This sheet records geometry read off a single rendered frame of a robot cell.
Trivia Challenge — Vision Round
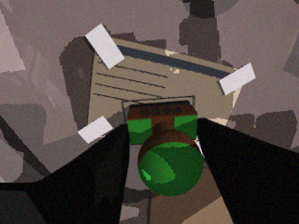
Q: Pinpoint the cream paper card taped down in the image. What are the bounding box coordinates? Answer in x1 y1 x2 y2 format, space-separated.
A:
78 25 255 142

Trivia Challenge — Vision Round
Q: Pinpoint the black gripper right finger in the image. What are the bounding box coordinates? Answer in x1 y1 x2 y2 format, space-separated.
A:
197 117 299 224

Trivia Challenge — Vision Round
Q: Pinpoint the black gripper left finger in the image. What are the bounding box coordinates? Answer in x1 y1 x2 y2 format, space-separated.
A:
0 123 130 224

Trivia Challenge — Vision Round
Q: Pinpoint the tan clipboard with silver clip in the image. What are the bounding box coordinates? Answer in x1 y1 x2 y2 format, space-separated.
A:
149 165 233 224

